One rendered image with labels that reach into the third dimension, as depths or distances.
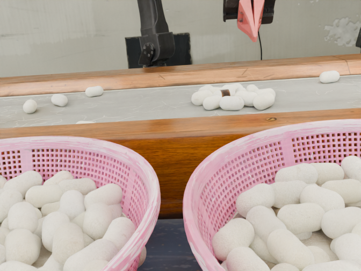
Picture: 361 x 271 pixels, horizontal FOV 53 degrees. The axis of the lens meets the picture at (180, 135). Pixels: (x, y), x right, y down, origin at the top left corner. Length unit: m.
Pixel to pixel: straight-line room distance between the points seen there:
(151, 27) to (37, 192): 0.70
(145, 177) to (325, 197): 0.12
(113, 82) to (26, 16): 2.08
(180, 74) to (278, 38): 2.02
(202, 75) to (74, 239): 0.51
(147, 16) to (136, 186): 0.73
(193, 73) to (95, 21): 1.97
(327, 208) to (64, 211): 0.18
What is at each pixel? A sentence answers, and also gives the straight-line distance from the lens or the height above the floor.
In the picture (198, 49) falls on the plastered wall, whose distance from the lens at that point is 2.59.
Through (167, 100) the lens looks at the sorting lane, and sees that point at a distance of 0.57.
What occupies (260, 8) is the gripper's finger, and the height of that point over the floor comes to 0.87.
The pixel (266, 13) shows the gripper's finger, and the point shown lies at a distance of 0.78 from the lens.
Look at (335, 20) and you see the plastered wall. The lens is 2.81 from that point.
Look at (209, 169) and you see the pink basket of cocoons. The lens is 0.25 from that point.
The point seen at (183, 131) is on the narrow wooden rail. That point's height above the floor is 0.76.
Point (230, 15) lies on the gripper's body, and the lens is 0.78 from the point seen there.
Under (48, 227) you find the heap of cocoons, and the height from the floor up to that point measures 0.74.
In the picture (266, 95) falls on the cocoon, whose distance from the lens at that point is 0.49.
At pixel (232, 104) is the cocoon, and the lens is 0.48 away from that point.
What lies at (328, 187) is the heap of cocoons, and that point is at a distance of 0.28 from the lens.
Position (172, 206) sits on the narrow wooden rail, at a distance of 0.36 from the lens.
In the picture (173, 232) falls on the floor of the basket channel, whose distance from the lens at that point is 0.35.
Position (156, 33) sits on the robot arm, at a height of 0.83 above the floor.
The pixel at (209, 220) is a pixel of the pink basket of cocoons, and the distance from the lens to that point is 0.23.
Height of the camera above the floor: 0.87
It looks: 18 degrees down
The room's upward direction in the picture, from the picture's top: 4 degrees counter-clockwise
